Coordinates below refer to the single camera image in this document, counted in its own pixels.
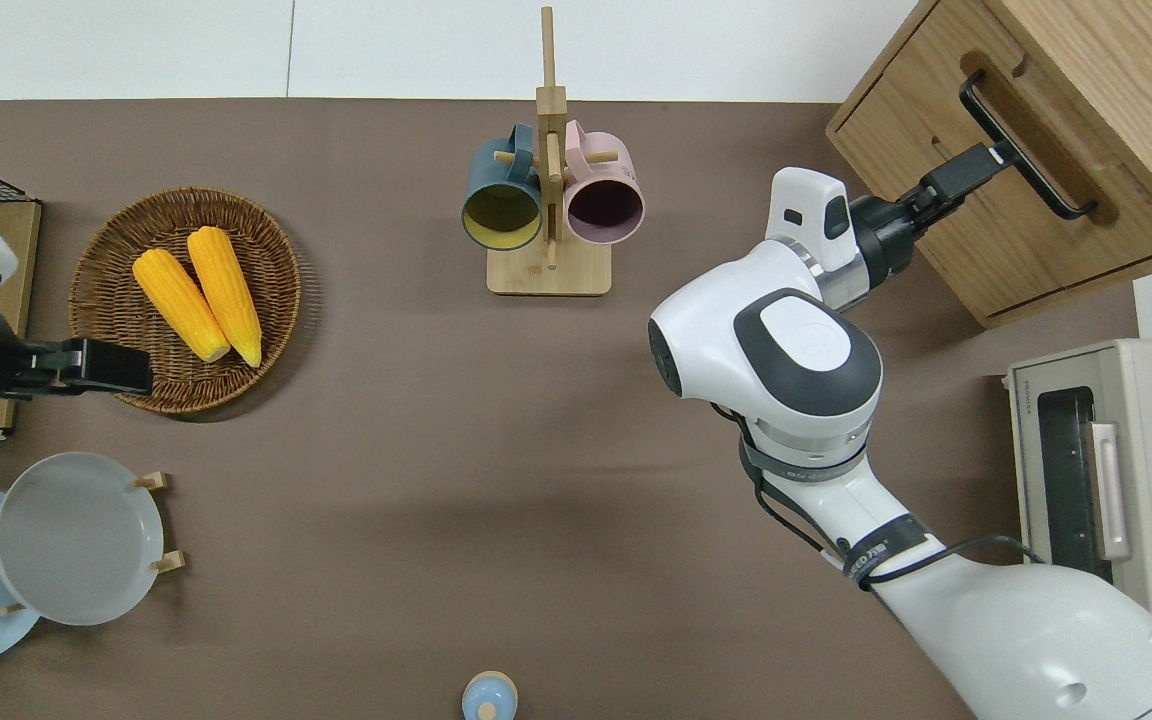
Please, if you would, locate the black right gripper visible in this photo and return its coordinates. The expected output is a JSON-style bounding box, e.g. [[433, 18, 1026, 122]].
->
[[849, 140, 1024, 288]]

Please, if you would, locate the black metal drawer handle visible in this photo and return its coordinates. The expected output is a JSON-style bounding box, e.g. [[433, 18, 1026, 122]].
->
[[958, 70, 1099, 221]]

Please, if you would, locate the wooden drawer with handle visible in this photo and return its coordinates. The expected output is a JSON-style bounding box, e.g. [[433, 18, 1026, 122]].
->
[[841, 20, 1152, 301]]

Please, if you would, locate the light wooden drawer cabinet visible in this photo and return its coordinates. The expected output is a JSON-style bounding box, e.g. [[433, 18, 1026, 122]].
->
[[826, 0, 1152, 329]]

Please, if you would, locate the brown wicker basket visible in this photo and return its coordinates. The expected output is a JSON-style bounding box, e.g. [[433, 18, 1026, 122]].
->
[[68, 187, 303, 416]]

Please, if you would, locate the yellow corn cob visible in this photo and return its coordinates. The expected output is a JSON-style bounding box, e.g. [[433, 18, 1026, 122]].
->
[[186, 226, 264, 369], [133, 247, 233, 364]]

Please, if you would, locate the grey plate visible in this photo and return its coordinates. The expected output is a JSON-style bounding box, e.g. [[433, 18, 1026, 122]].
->
[[0, 452, 165, 627]]

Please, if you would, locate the wooden plate rack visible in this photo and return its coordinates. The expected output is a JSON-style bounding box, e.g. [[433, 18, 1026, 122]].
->
[[0, 470, 187, 616]]

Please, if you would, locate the brown table mat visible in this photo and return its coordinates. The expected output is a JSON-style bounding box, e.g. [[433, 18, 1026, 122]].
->
[[0, 97, 1142, 720]]

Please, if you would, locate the pink mug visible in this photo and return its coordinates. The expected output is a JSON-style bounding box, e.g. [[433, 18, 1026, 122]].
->
[[563, 120, 646, 245]]

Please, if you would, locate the dark teal mug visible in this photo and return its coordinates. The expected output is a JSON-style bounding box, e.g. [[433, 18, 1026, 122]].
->
[[461, 122, 545, 251]]

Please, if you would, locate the wooden mug tree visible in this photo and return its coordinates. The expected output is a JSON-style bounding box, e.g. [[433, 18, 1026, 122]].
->
[[486, 5, 622, 297]]

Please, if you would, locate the blue bell on wooden base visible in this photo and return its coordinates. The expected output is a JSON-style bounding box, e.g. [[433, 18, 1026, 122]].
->
[[461, 672, 519, 720]]

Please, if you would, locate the black velcro strap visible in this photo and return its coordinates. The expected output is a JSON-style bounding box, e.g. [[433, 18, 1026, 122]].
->
[[841, 515, 942, 593], [741, 435, 872, 486]]

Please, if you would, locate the white oven door handle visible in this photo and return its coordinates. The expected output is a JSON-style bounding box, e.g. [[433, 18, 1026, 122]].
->
[[1086, 422, 1134, 561]]

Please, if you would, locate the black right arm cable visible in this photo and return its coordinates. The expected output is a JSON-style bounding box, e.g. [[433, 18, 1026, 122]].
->
[[711, 400, 1047, 593]]

